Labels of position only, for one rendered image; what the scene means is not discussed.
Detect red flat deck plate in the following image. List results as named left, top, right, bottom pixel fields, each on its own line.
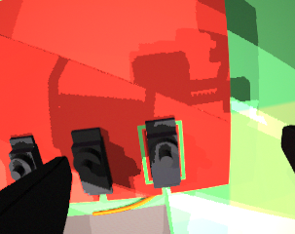
left=0, top=0, right=230, bottom=203

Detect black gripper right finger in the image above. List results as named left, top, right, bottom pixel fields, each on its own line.
left=280, top=125, right=295, bottom=175

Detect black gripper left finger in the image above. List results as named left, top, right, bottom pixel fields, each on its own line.
left=0, top=155, right=73, bottom=234

